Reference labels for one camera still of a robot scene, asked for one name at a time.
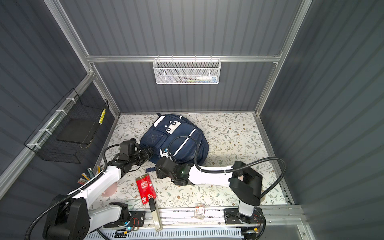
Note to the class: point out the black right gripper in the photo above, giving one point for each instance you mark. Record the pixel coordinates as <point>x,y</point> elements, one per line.
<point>160,173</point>

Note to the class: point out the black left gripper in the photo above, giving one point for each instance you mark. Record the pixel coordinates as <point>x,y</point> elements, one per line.
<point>147,155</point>

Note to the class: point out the navy blue student backpack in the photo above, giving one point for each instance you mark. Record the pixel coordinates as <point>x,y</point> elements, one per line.
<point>184,140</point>

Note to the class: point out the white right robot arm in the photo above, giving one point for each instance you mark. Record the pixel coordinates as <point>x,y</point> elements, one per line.
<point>241,178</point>

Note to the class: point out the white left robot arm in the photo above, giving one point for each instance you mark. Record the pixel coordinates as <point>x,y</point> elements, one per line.
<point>69,217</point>

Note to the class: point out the red notebook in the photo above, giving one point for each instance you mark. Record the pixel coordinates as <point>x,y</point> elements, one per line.
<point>146,188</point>

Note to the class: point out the small clear packet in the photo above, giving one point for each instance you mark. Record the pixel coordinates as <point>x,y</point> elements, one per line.
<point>199,212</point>

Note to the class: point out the pink cup with pencils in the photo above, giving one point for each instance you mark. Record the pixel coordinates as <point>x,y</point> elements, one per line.
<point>90,174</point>

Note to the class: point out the black silver stapler tool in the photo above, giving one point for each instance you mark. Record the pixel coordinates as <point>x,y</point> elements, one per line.
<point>155,214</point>

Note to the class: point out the white tube in basket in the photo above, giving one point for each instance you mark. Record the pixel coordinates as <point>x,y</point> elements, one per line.
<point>207,79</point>

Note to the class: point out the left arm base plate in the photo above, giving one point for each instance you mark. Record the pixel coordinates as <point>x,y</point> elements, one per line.
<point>135,219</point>

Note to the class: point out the black wire wall basket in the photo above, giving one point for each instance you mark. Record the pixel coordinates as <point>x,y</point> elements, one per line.
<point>66,137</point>

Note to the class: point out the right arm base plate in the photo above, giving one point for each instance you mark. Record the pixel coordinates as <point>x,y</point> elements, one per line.
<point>232,216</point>

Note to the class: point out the white wire mesh basket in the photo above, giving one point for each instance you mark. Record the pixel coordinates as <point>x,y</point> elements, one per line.
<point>184,72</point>

